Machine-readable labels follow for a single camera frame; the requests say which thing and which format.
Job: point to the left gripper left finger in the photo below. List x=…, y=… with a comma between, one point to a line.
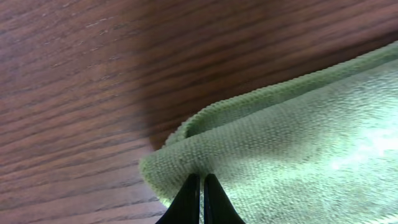
x=185, y=208

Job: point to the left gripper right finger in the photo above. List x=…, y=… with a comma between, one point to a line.
x=217, y=207

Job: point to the light green microfiber cloth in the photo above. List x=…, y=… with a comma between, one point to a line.
x=321, y=148

